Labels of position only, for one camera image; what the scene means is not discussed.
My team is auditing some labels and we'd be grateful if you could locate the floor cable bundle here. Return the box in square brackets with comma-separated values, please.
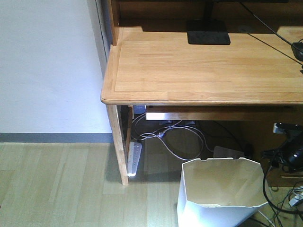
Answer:
[246, 182, 303, 227]

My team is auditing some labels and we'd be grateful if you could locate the white power strip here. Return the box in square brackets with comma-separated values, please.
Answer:
[127, 141, 142, 177]

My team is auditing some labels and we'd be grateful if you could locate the wooden desk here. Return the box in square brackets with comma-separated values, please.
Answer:
[101, 0, 303, 185]

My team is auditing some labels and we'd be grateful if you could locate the white plastic trash bin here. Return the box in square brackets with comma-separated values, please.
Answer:
[177, 158, 267, 227]

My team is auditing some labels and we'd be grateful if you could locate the black mouse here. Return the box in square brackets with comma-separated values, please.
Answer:
[292, 42, 303, 61]

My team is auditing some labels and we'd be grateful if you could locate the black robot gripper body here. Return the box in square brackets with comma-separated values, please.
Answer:
[261, 136, 303, 173]

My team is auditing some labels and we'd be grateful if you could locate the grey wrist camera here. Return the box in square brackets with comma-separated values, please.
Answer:
[273, 122, 303, 135]

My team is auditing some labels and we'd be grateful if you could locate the black cable on desk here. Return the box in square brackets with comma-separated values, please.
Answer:
[239, 0, 303, 66]

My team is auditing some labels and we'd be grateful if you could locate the white coiled cable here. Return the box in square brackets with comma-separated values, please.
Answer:
[131, 113, 215, 160]

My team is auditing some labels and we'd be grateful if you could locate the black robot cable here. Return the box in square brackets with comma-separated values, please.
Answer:
[262, 160, 303, 215]

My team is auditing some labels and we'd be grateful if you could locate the black monitor stand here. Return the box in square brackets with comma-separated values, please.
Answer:
[186, 0, 231, 45]

